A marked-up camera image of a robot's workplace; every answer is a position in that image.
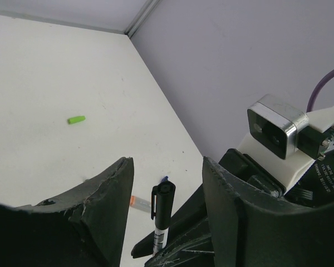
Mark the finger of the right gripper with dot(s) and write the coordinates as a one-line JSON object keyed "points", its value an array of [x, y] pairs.
{"points": [[187, 216], [190, 252]]}

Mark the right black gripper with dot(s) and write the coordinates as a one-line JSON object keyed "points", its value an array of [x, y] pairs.
{"points": [[245, 168]]}

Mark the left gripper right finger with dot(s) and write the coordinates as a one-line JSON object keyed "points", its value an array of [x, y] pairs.
{"points": [[252, 228]]}

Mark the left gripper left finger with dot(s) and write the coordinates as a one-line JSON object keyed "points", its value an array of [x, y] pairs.
{"points": [[84, 226]]}

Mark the black pen cap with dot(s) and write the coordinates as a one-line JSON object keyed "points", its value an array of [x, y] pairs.
{"points": [[162, 198]]}

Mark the white black end pen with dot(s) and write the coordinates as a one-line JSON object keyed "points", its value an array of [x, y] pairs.
{"points": [[160, 239]]}

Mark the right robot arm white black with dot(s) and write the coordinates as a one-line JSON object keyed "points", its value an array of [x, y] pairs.
{"points": [[314, 190]]}

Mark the light green pen cap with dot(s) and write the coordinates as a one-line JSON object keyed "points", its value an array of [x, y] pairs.
{"points": [[76, 119]]}

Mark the orange tip marker clear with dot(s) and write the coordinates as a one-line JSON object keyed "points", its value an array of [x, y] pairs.
{"points": [[140, 204]]}

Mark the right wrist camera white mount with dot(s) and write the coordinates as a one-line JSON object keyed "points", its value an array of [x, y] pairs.
{"points": [[286, 141]]}

